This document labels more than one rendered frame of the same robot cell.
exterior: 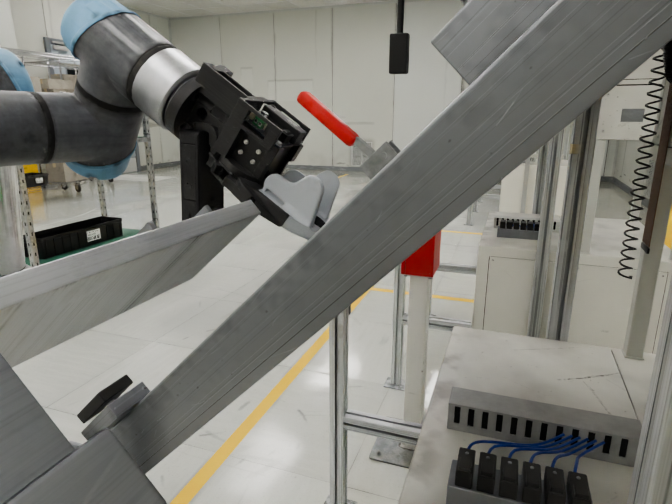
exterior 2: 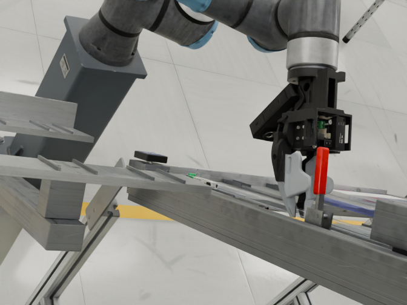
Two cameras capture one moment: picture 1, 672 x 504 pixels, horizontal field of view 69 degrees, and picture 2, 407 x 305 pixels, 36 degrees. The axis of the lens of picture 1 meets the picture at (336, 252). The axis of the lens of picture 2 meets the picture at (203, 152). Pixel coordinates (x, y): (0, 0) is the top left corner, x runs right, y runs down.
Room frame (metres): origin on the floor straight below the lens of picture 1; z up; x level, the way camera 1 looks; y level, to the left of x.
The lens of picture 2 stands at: (-0.25, -0.17, 1.52)
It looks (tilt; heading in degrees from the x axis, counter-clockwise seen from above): 39 degrees down; 26
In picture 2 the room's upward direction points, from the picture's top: 39 degrees clockwise
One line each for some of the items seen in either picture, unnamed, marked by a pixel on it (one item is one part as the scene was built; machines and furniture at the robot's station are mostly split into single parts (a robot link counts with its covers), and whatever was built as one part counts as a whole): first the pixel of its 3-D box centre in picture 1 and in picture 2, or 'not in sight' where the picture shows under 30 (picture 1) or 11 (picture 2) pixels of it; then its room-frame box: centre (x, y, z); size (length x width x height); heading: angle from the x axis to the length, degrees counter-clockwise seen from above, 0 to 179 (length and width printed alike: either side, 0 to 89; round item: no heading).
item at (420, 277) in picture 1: (417, 340); not in sight; (1.42, -0.26, 0.39); 0.24 x 0.24 x 0.78; 70
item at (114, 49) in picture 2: not in sight; (114, 31); (0.78, 0.73, 0.60); 0.15 x 0.15 x 0.10
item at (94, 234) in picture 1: (75, 235); not in sight; (2.74, 1.51, 0.41); 0.57 x 0.17 x 0.11; 160
